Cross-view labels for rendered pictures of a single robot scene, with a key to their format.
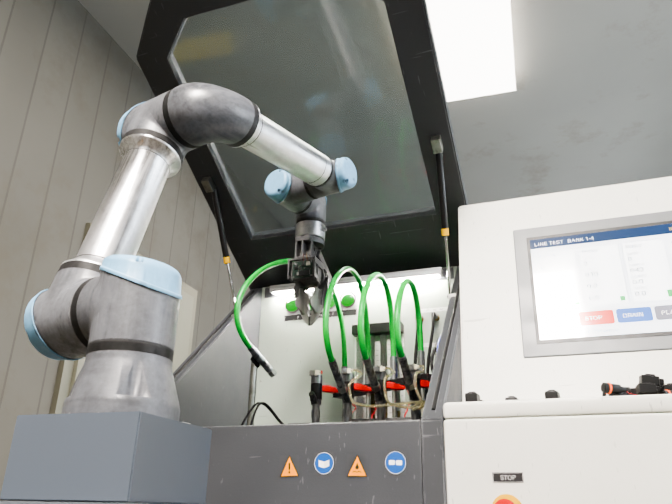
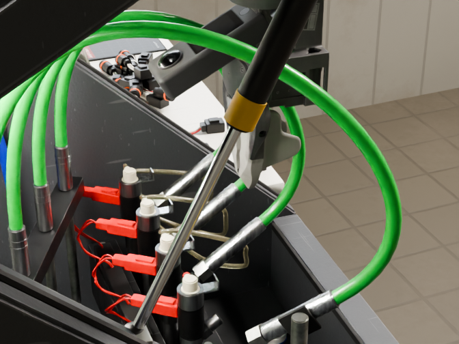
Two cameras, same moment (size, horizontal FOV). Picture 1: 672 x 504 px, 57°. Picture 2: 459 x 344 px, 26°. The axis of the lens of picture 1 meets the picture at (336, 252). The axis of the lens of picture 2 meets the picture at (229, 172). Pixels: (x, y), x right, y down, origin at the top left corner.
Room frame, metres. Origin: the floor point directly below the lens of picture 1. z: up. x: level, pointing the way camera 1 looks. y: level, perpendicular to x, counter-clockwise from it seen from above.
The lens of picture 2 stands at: (2.01, 0.70, 1.72)
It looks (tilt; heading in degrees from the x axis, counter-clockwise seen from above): 30 degrees down; 229
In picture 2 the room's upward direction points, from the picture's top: straight up
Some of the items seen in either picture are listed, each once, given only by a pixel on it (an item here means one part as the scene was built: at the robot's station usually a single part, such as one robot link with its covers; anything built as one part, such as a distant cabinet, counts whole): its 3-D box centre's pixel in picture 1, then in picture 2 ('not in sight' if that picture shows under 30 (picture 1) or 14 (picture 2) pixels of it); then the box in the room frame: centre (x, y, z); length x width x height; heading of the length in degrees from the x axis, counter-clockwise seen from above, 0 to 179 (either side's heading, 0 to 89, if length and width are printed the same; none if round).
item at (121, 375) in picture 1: (126, 385); not in sight; (0.86, 0.28, 0.95); 0.15 x 0.15 x 0.10
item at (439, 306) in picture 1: (435, 350); not in sight; (1.66, -0.28, 1.20); 0.13 x 0.03 x 0.31; 69
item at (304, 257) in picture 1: (308, 263); (272, 43); (1.42, 0.07, 1.36); 0.09 x 0.08 x 0.12; 159
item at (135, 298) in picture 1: (134, 304); not in sight; (0.86, 0.29, 1.07); 0.13 x 0.12 x 0.14; 56
